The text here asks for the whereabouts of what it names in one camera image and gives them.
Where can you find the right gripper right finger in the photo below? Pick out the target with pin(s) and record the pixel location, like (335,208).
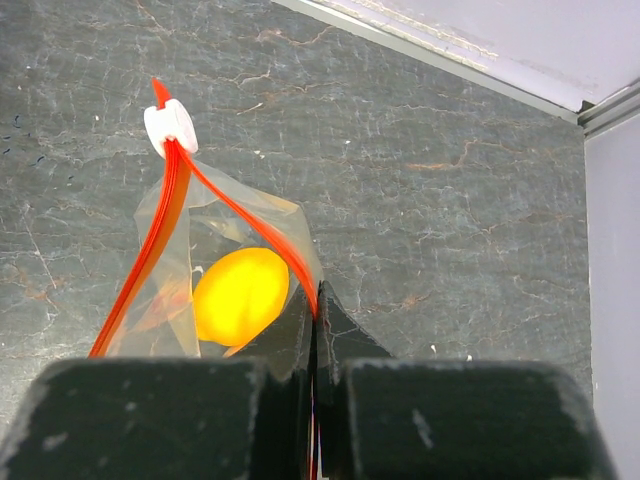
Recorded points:
(381,417)

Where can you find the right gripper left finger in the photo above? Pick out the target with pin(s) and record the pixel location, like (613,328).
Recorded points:
(242,417)

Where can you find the yellow toy lemon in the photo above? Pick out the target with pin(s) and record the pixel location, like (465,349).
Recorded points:
(240,295)

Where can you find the clear orange zip top bag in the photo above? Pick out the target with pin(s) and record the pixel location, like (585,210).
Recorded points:
(190,219)

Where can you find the aluminium frame rail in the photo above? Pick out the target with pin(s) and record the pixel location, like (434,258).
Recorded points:
(576,60)

